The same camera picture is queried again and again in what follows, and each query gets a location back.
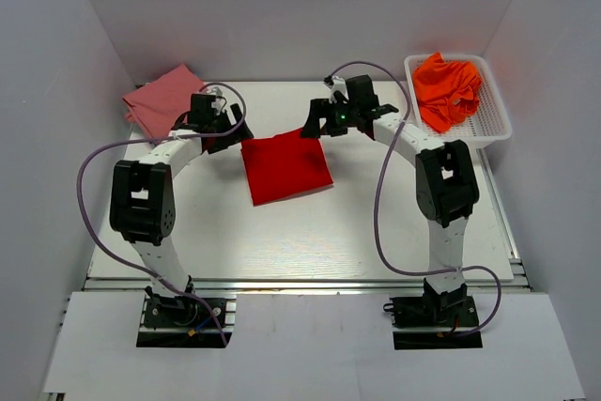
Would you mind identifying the orange t shirt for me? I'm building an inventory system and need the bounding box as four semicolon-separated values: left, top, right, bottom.
411;52;483;133

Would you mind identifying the red t shirt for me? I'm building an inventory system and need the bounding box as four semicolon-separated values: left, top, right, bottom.
241;130;333;207

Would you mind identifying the aluminium table rail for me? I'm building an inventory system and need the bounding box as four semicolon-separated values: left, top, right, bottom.
83;258;532;292

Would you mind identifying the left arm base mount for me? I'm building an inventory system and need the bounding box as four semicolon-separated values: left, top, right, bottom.
136;286;234;349

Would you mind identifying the folded pink t shirt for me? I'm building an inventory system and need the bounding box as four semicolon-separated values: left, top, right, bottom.
122;64;205;139

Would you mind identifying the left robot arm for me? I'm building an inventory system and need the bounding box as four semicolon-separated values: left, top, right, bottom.
109;82;253;325

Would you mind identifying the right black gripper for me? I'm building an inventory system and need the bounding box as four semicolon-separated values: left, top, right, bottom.
300;98;360;139

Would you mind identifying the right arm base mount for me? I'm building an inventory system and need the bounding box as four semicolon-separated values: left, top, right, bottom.
383;296;483;350

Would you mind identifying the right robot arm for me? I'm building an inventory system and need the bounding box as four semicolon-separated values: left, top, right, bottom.
300;75;480;325

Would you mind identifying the white plastic basket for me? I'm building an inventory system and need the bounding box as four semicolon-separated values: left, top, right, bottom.
404;53;512;149

